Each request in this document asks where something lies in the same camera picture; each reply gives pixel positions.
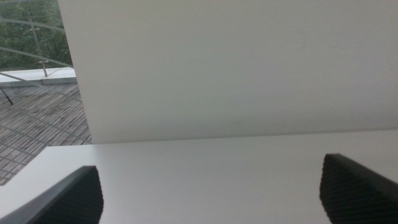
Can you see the white concrete ledge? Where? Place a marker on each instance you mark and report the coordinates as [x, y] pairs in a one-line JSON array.
[[37, 76]]

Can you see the thin dark pole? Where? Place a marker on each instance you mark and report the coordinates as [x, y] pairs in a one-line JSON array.
[[6, 96]]

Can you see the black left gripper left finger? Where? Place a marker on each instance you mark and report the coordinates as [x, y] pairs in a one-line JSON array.
[[71, 199]]

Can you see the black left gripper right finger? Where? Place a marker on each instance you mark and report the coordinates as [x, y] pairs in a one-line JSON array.
[[357, 193]]

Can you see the white backdrop board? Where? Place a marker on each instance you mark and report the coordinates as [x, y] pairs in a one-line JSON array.
[[230, 68]]

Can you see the metal handrail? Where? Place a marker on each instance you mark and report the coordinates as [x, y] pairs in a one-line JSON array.
[[36, 40]]

